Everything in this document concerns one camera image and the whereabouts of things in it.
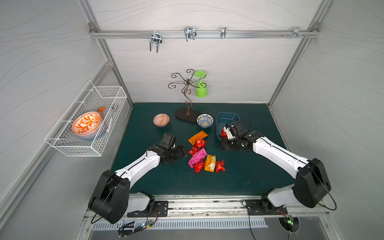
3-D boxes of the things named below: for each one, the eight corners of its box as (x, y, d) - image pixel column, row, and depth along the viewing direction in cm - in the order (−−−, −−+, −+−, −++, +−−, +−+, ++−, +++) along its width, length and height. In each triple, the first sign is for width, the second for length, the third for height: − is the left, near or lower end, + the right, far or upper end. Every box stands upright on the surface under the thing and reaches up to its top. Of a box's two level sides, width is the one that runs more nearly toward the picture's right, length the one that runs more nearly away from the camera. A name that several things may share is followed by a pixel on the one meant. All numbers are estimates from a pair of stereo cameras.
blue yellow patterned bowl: (196, 128, 107) (196, 124, 104) (196, 117, 114) (196, 113, 110) (213, 128, 107) (213, 124, 104) (212, 117, 114) (212, 113, 110)
